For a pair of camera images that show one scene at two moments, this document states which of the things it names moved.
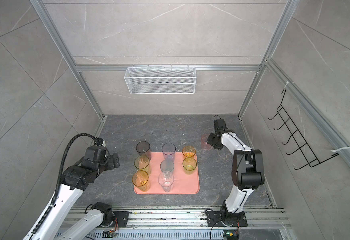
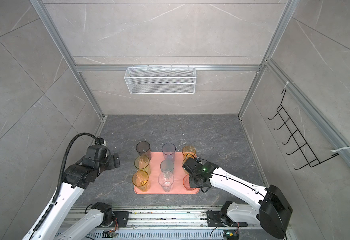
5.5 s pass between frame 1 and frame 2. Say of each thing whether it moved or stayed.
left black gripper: stayed
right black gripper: moved
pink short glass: moved
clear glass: stayed
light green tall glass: stayed
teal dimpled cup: stayed
